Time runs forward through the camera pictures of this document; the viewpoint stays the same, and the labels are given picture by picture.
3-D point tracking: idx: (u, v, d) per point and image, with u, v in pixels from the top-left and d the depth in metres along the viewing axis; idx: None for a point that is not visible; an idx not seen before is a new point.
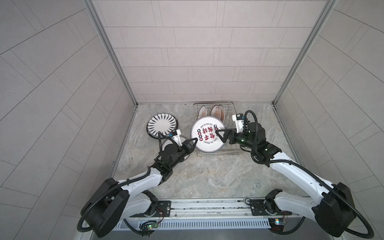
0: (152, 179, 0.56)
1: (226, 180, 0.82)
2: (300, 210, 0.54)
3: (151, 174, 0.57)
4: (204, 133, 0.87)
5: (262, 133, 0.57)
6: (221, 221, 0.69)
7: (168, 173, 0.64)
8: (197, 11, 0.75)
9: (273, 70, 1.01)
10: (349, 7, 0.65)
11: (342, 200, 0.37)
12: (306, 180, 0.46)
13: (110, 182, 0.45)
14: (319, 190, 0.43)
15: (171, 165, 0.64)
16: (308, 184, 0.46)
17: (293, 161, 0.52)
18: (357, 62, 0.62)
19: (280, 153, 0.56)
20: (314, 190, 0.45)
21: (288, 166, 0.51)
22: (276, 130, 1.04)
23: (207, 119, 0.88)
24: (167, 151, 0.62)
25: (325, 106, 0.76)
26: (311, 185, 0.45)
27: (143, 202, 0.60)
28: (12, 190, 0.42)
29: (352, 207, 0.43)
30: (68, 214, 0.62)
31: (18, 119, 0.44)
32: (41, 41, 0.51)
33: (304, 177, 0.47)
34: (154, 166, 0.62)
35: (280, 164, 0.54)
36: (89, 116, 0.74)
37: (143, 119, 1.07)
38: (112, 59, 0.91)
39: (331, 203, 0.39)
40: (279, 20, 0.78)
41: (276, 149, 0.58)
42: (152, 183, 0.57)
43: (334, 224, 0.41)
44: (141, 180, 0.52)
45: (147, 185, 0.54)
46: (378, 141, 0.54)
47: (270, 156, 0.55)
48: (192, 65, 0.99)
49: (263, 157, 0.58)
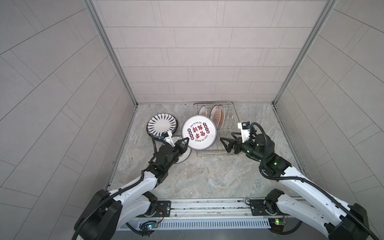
0: (147, 183, 0.55)
1: (226, 180, 0.82)
2: (308, 221, 0.54)
3: (146, 179, 0.56)
4: (195, 132, 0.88)
5: (271, 146, 0.54)
6: (221, 221, 0.69)
7: (163, 175, 0.63)
8: (197, 11, 0.75)
9: (273, 70, 1.01)
10: (349, 7, 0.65)
11: (359, 223, 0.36)
12: (322, 201, 0.45)
13: (100, 194, 0.44)
14: (336, 212, 0.42)
15: (166, 166, 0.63)
16: (324, 205, 0.45)
17: (306, 179, 0.49)
18: (357, 62, 0.62)
19: (290, 168, 0.53)
20: (330, 213, 0.44)
21: (301, 184, 0.49)
22: (276, 131, 1.03)
23: (195, 118, 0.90)
24: (162, 151, 0.62)
25: (325, 106, 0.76)
26: (326, 206, 0.44)
27: (143, 204, 0.60)
28: (11, 190, 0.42)
29: (368, 229, 0.42)
30: (68, 215, 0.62)
31: (18, 118, 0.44)
32: (41, 41, 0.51)
33: (319, 198, 0.45)
34: (148, 170, 0.61)
35: (292, 181, 0.51)
36: (89, 116, 0.74)
37: (143, 119, 1.07)
38: (112, 59, 0.91)
39: (351, 228, 0.38)
40: (279, 20, 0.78)
41: (285, 163, 0.55)
42: (147, 187, 0.56)
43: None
44: (134, 188, 0.51)
45: (141, 191, 0.53)
46: (378, 141, 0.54)
47: (281, 173, 0.53)
48: (192, 65, 0.99)
49: (272, 172, 0.55)
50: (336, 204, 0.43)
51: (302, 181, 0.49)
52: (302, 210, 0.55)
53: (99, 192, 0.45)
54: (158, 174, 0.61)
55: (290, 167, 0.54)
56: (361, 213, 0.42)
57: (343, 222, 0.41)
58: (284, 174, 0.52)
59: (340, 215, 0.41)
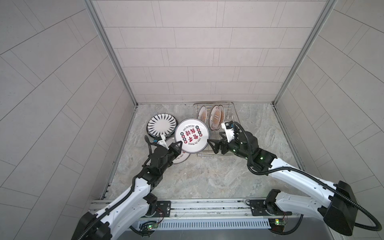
0: (139, 193, 0.53)
1: (226, 180, 0.82)
2: (306, 212, 0.54)
3: (137, 188, 0.54)
4: (188, 135, 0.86)
5: (255, 141, 0.54)
6: (221, 221, 0.69)
7: (157, 178, 0.61)
8: (197, 11, 0.75)
9: (273, 70, 1.01)
10: (349, 7, 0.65)
11: (345, 199, 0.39)
12: (310, 186, 0.46)
13: (87, 216, 0.42)
14: (324, 194, 0.43)
15: (161, 169, 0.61)
16: (312, 189, 0.46)
17: (292, 168, 0.50)
18: (357, 63, 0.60)
19: (276, 160, 0.54)
20: (319, 195, 0.45)
21: (288, 172, 0.50)
22: (276, 131, 1.03)
23: (188, 121, 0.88)
24: (156, 153, 0.60)
25: (325, 106, 0.79)
26: (315, 190, 0.45)
27: (141, 207, 0.60)
28: (11, 190, 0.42)
29: (354, 203, 0.44)
30: (68, 215, 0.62)
31: (18, 119, 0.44)
32: (41, 41, 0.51)
33: (307, 183, 0.46)
34: (140, 176, 0.58)
35: (280, 172, 0.52)
36: (89, 117, 0.74)
37: (143, 119, 1.07)
38: (112, 59, 0.91)
39: (341, 207, 0.39)
40: (279, 20, 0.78)
41: (271, 156, 0.56)
42: (139, 197, 0.54)
43: (342, 223, 0.41)
44: (124, 203, 0.48)
45: (133, 202, 0.51)
46: (378, 141, 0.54)
47: (268, 166, 0.54)
48: (192, 65, 0.99)
49: (260, 167, 0.55)
50: (323, 185, 0.44)
51: (289, 170, 0.50)
52: (296, 202, 0.57)
53: (85, 214, 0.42)
54: (152, 179, 0.59)
55: (276, 158, 0.55)
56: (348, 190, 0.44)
57: (332, 202, 0.42)
58: (272, 167, 0.53)
59: (329, 196, 0.42)
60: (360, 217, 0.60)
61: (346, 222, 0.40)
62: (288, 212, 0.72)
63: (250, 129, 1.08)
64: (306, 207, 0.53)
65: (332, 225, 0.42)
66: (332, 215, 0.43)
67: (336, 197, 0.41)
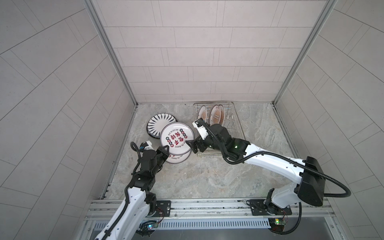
0: (135, 203, 0.52)
1: (226, 180, 0.82)
2: (294, 199, 0.54)
3: (132, 198, 0.53)
4: (174, 139, 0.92)
5: (224, 131, 0.54)
6: (221, 221, 0.69)
7: (151, 181, 0.61)
8: (197, 11, 0.75)
9: (273, 70, 1.01)
10: (349, 7, 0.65)
11: (315, 172, 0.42)
12: (283, 166, 0.47)
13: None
14: (296, 172, 0.44)
15: (153, 171, 0.64)
16: (285, 169, 0.47)
17: (265, 151, 0.51)
18: (357, 62, 0.62)
19: (249, 146, 0.54)
20: (291, 174, 0.46)
21: (262, 156, 0.50)
22: (276, 130, 1.04)
23: (172, 126, 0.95)
24: (146, 157, 0.60)
25: (325, 106, 0.79)
26: (287, 169, 0.46)
27: (143, 210, 0.60)
28: (12, 190, 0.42)
29: (324, 176, 0.45)
30: (68, 215, 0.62)
31: (18, 119, 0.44)
32: (41, 41, 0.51)
33: (279, 163, 0.47)
34: (131, 186, 0.57)
35: (254, 158, 0.52)
36: (89, 117, 0.74)
37: (143, 119, 1.08)
38: (112, 59, 0.91)
39: (311, 182, 0.40)
40: (279, 20, 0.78)
41: (244, 143, 0.56)
42: (137, 205, 0.53)
43: (313, 196, 0.44)
44: (122, 218, 0.48)
45: (132, 212, 0.51)
46: (378, 141, 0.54)
47: (242, 153, 0.53)
48: (192, 64, 0.99)
49: (235, 155, 0.54)
50: (294, 164, 0.45)
51: (262, 154, 0.51)
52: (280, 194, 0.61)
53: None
54: (145, 184, 0.58)
55: (249, 144, 0.55)
56: (314, 163, 0.46)
57: (304, 179, 0.44)
58: (246, 153, 0.53)
59: (300, 173, 0.43)
60: (360, 216, 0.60)
61: (316, 194, 0.43)
62: (288, 212, 0.72)
63: (250, 129, 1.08)
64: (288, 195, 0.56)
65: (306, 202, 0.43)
66: (305, 191, 0.45)
67: (307, 173, 0.42)
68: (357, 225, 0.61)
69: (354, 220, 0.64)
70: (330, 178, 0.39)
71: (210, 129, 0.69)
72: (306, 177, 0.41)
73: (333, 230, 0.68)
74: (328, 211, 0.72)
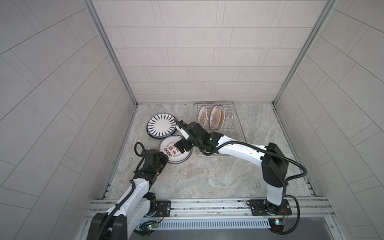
0: (141, 189, 0.55)
1: (226, 180, 0.82)
2: (277, 189, 0.57)
3: (138, 185, 0.56)
4: (171, 149, 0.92)
5: (198, 126, 0.61)
6: (221, 221, 0.69)
7: (153, 175, 0.64)
8: (197, 11, 0.75)
9: (273, 70, 1.01)
10: (349, 7, 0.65)
11: (274, 155, 0.54)
12: (248, 152, 0.52)
13: (98, 216, 0.43)
14: (257, 156, 0.50)
15: (156, 167, 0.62)
16: (249, 154, 0.52)
17: (234, 140, 0.57)
18: (357, 62, 0.62)
19: (222, 138, 0.60)
20: (254, 158, 0.52)
21: (231, 146, 0.56)
22: (276, 130, 1.04)
23: (169, 138, 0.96)
24: (150, 152, 0.67)
25: (325, 106, 0.79)
26: (251, 154, 0.51)
27: (143, 205, 0.60)
28: (12, 190, 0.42)
29: (283, 157, 0.50)
30: (67, 215, 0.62)
31: (18, 119, 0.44)
32: (41, 41, 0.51)
33: (244, 150, 0.53)
34: (136, 178, 0.60)
35: (226, 148, 0.58)
36: (89, 116, 0.74)
37: (143, 119, 1.08)
38: (112, 59, 0.91)
39: (269, 163, 0.45)
40: (279, 20, 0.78)
41: (218, 135, 0.61)
42: (142, 193, 0.56)
43: (274, 177, 0.49)
44: (130, 198, 0.50)
45: (138, 197, 0.53)
46: (378, 140, 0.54)
47: (216, 144, 0.59)
48: (192, 64, 0.99)
49: (210, 146, 0.60)
50: (256, 149, 0.51)
51: (232, 143, 0.56)
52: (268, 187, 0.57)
53: (95, 215, 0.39)
54: (148, 176, 0.62)
55: (222, 136, 0.61)
56: (275, 148, 0.49)
57: (264, 162, 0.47)
58: (219, 144, 0.58)
59: (260, 156, 0.49)
60: (360, 216, 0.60)
61: (276, 175, 0.48)
62: (288, 212, 0.72)
63: (250, 129, 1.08)
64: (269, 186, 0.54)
65: (270, 183, 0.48)
66: (267, 174, 0.50)
67: (267, 156, 0.47)
68: (357, 225, 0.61)
69: (354, 220, 0.64)
70: (292, 160, 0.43)
71: (185, 127, 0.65)
72: (266, 160, 0.47)
73: (333, 230, 0.68)
74: (328, 211, 0.72)
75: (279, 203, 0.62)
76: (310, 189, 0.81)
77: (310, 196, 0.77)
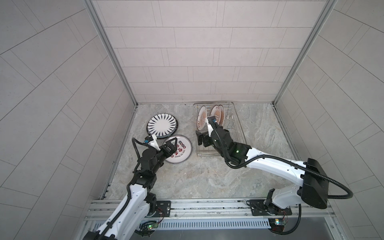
0: (137, 199, 0.53)
1: (226, 180, 0.82)
2: (297, 200, 0.54)
3: (134, 194, 0.54)
4: None
5: (227, 137, 0.54)
6: (221, 221, 0.69)
7: (152, 180, 0.61)
8: (197, 11, 0.76)
9: (273, 70, 1.01)
10: (349, 7, 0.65)
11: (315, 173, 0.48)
12: (283, 169, 0.47)
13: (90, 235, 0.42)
14: (297, 174, 0.44)
15: (154, 169, 0.65)
16: (285, 171, 0.47)
17: (266, 154, 0.52)
18: (357, 63, 0.62)
19: (250, 150, 0.55)
20: (293, 176, 0.46)
21: (263, 160, 0.51)
22: (276, 131, 1.03)
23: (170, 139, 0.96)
24: (146, 156, 0.60)
25: (325, 106, 0.79)
26: (288, 172, 0.47)
27: (143, 209, 0.60)
28: (11, 190, 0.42)
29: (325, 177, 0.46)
30: (68, 215, 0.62)
31: (18, 119, 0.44)
32: (41, 41, 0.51)
33: (280, 166, 0.48)
34: (133, 183, 0.58)
35: (256, 162, 0.53)
36: (89, 117, 0.74)
37: (143, 119, 1.07)
38: (112, 59, 0.91)
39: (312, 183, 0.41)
40: (279, 20, 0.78)
41: (246, 147, 0.57)
42: (138, 202, 0.54)
43: (316, 199, 0.44)
44: (124, 211, 0.48)
45: (133, 208, 0.51)
46: (378, 141, 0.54)
47: (244, 157, 0.54)
48: (192, 65, 0.99)
49: (238, 160, 0.55)
50: (295, 166, 0.46)
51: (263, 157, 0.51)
52: (281, 193, 0.61)
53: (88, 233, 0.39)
54: (146, 182, 0.59)
55: (250, 148, 0.56)
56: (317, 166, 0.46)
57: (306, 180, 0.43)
58: (247, 157, 0.54)
59: (301, 174, 0.44)
60: (359, 217, 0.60)
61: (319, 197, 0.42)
62: (288, 212, 0.72)
63: (250, 129, 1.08)
64: (290, 195, 0.55)
65: (311, 204, 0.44)
66: (308, 193, 0.44)
67: (308, 174, 0.43)
68: (357, 226, 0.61)
69: (354, 220, 0.64)
70: (332, 180, 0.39)
71: (216, 131, 0.58)
72: (308, 179, 0.41)
73: (333, 230, 0.68)
74: (328, 211, 0.72)
75: (283, 207, 0.62)
76: None
77: None
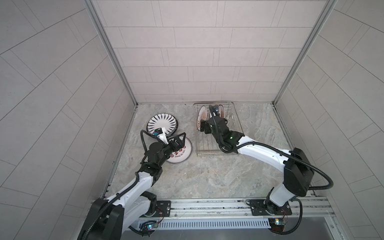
0: (144, 183, 0.55)
1: (226, 180, 0.82)
2: (288, 194, 0.55)
3: (141, 179, 0.56)
4: None
5: (222, 123, 0.59)
6: (221, 221, 0.69)
7: (158, 172, 0.63)
8: (197, 11, 0.76)
9: (273, 70, 1.01)
10: (349, 7, 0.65)
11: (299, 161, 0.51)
12: (269, 154, 0.50)
13: (98, 202, 0.43)
14: (280, 160, 0.47)
15: (160, 162, 0.67)
16: (271, 157, 0.50)
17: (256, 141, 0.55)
18: (357, 62, 0.62)
19: (243, 138, 0.59)
20: (276, 162, 0.50)
21: (252, 146, 0.55)
22: (276, 130, 1.04)
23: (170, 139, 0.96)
24: (152, 149, 0.62)
25: (325, 106, 0.79)
26: (273, 157, 0.49)
27: (143, 203, 0.60)
28: (11, 190, 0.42)
29: (308, 165, 0.47)
30: (68, 214, 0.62)
31: (18, 119, 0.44)
32: (41, 41, 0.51)
33: (266, 152, 0.51)
34: (142, 171, 0.61)
35: (246, 147, 0.56)
36: (89, 116, 0.74)
37: (143, 119, 1.08)
38: (112, 59, 0.91)
39: (293, 168, 0.43)
40: (279, 20, 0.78)
41: (239, 135, 0.61)
42: (144, 188, 0.56)
43: (297, 185, 0.46)
44: (132, 190, 0.50)
45: (139, 192, 0.53)
46: (377, 141, 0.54)
47: (236, 143, 0.58)
48: (192, 64, 0.99)
49: (230, 145, 0.60)
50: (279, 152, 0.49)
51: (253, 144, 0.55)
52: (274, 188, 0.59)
53: (96, 201, 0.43)
54: (153, 172, 0.61)
55: (243, 136, 0.60)
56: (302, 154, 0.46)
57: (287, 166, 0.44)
58: (239, 143, 0.58)
59: (284, 160, 0.46)
60: (359, 217, 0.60)
61: (299, 183, 0.45)
62: (288, 212, 0.72)
63: (250, 129, 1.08)
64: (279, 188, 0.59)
65: (291, 190, 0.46)
66: (289, 179, 0.47)
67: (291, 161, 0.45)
68: (357, 226, 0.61)
69: (354, 220, 0.64)
70: (318, 170, 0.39)
71: (212, 117, 0.64)
72: (289, 165, 0.44)
73: (333, 230, 0.68)
74: (328, 211, 0.72)
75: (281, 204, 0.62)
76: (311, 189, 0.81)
77: (310, 196, 0.77)
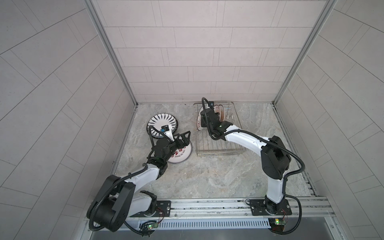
0: (152, 172, 0.58)
1: (226, 180, 0.82)
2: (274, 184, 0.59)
3: (150, 168, 0.60)
4: None
5: (212, 113, 0.68)
6: (221, 221, 0.69)
7: (163, 167, 0.66)
8: (197, 11, 0.76)
9: (273, 69, 1.01)
10: (349, 7, 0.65)
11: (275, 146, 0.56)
12: (250, 140, 0.56)
13: (111, 178, 0.46)
14: (259, 145, 0.53)
15: (166, 158, 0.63)
16: (251, 142, 0.56)
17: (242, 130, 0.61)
18: (357, 62, 0.62)
19: (231, 126, 0.65)
20: (255, 147, 0.55)
21: (237, 133, 0.60)
22: (276, 130, 1.04)
23: None
24: (159, 145, 0.64)
25: (325, 106, 0.79)
26: (253, 143, 0.55)
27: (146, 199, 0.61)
28: (11, 190, 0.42)
29: (284, 149, 0.51)
30: (68, 214, 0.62)
31: (18, 119, 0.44)
32: (41, 41, 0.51)
33: (248, 138, 0.57)
34: None
35: (231, 135, 0.63)
36: (89, 116, 0.74)
37: (143, 119, 1.08)
38: (112, 59, 0.91)
39: (268, 152, 0.48)
40: (279, 20, 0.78)
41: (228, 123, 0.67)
42: (151, 177, 0.59)
43: (272, 167, 0.51)
44: (141, 175, 0.53)
45: (147, 179, 0.56)
46: (378, 141, 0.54)
47: (224, 130, 0.64)
48: (192, 64, 0.99)
49: (219, 132, 0.66)
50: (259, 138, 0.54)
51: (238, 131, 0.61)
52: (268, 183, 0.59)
53: (109, 176, 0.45)
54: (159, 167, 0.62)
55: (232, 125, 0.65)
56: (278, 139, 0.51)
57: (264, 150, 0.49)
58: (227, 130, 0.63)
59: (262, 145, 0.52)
60: (359, 217, 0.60)
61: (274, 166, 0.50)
62: (288, 212, 0.72)
63: (250, 129, 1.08)
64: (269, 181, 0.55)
65: (268, 171, 0.54)
66: (266, 162, 0.52)
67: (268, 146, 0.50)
68: (357, 226, 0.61)
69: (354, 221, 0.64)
70: (292, 154, 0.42)
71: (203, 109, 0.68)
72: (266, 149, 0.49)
73: (333, 230, 0.68)
74: (328, 211, 0.72)
75: (278, 200, 0.63)
76: (310, 189, 0.81)
77: (310, 196, 0.77)
